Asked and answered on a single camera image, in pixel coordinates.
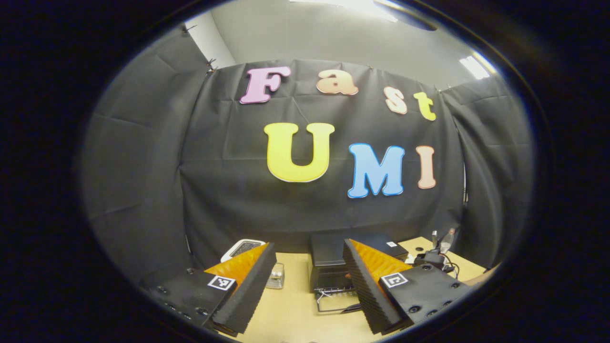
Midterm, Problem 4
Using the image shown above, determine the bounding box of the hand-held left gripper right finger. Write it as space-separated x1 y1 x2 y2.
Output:
342 238 473 335

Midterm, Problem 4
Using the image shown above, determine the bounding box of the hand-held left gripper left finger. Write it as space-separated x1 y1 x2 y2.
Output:
148 242 277 335

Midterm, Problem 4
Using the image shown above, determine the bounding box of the black electric oven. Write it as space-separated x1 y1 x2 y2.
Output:
307 232 409 314

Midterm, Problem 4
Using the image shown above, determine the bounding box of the clear utensil holder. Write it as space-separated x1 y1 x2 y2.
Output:
266 263 285 290

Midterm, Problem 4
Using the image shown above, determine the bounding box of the white toaster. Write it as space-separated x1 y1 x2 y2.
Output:
220 239 266 263

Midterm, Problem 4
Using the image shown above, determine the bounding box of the black backdrop cloth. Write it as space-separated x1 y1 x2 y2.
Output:
80 24 535 289

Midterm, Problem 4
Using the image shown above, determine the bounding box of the small ceiling light panel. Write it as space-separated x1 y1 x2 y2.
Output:
459 55 491 80

